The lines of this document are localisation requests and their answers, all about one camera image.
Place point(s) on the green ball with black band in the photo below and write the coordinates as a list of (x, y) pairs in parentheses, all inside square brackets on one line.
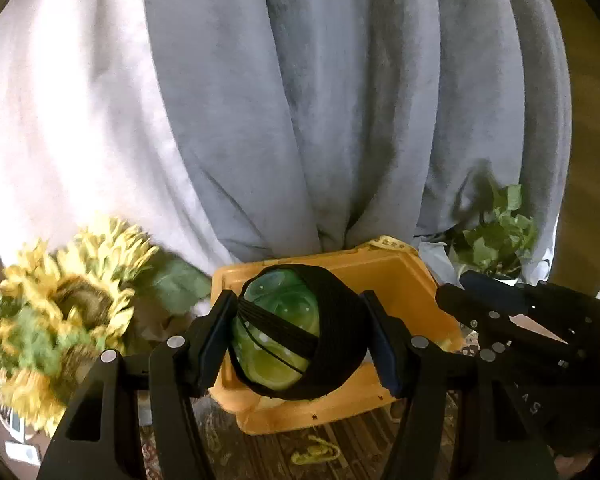
[(275, 310)]

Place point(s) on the white tape dispenser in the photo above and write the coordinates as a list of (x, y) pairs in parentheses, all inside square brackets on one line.
[(21, 427)]

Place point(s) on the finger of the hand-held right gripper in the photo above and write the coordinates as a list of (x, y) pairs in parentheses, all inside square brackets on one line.
[(490, 287), (467, 310)]

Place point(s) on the pale beige curtain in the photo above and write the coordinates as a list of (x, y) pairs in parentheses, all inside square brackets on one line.
[(70, 110)]

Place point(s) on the dark wooden door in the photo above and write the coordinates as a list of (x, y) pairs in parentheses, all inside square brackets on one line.
[(592, 110)]

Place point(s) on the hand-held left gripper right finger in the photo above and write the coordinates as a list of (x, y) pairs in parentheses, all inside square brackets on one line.
[(386, 360)]

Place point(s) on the small yellow toy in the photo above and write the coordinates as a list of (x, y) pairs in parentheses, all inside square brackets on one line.
[(314, 452)]

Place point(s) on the green plant in white pot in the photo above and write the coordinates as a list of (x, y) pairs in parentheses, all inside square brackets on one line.
[(492, 245)]

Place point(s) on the sunflower bouquet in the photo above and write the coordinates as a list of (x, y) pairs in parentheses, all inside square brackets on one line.
[(65, 305)]

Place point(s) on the wide grey curtain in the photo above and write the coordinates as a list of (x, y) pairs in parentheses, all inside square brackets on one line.
[(340, 110)]

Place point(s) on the orange plastic crate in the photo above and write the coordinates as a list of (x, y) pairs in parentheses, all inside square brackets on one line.
[(420, 290)]

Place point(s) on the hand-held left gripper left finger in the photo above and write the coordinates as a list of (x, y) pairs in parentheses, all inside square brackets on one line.
[(214, 345)]

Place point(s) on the person's right hand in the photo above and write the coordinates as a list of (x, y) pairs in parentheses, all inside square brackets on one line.
[(577, 467)]

